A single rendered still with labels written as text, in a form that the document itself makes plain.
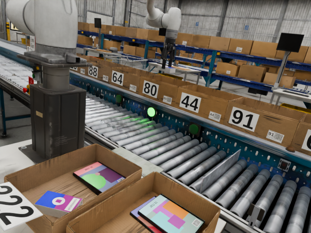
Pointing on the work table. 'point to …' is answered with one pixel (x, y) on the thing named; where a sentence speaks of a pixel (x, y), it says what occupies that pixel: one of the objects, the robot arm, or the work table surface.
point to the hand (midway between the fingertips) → (166, 65)
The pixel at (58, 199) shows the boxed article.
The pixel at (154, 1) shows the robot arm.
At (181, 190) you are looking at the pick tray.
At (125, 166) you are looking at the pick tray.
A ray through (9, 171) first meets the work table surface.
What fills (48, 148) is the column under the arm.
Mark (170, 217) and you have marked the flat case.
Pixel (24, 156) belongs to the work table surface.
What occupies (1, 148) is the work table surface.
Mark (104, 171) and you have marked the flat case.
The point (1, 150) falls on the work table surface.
